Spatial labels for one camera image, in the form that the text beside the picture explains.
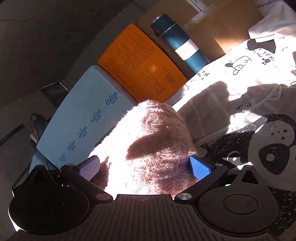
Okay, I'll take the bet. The pink knitted sweater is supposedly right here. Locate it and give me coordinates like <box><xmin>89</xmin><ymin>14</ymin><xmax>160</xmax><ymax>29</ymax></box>
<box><xmin>90</xmin><ymin>100</ymin><xmax>198</xmax><ymax>197</ymax></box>

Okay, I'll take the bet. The light blue tissue carton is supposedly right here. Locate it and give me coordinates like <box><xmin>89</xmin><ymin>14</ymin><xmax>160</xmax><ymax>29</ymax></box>
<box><xmin>37</xmin><ymin>65</ymin><xmax>137</xmax><ymax>168</ymax></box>

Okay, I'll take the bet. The orange printed box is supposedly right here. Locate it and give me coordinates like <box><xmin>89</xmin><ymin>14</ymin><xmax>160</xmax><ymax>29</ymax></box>
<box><xmin>98</xmin><ymin>24</ymin><xmax>187</xmax><ymax>102</ymax></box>

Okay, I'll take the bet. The small dark grey cloth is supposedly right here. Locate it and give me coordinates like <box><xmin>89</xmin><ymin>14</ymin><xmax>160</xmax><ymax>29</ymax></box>
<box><xmin>247</xmin><ymin>39</ymin><xmax>276</xmax><ymax>53</ymax></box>

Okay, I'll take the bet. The brown cardboard box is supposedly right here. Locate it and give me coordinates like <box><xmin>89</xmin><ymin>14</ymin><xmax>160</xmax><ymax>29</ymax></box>
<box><xmin>137</xmin><ymin>1</ymin><xmax>263</xmax><ymax>79</ymax></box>

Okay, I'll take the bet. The blue thermos bottle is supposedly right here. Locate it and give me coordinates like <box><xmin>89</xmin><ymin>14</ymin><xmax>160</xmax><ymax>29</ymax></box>
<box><xmin>150</xmin><ymin>14</ymin><xmax>209</xmax><ymax>74</ymax></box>

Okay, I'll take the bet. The white folded cloth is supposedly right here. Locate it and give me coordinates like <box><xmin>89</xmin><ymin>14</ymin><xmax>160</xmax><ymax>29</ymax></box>
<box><xmin>248</xmin><ymin>1</ymin><xmax>295</xmax><ymax>43</ymax></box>

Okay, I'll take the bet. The white printed tote bag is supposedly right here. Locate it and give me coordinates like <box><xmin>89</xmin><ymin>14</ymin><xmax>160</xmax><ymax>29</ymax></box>
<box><xmin>253</xmin><ymin>0</ymin><xmax>281</xmax><ymax>16</ymax></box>

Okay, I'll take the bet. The black equipment with cables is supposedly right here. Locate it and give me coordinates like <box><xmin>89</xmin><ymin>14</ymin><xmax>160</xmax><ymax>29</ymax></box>
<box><xmin>30</xmin><ymin>113</ymin><xmax>51</xmax><ymax>144</ymax></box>

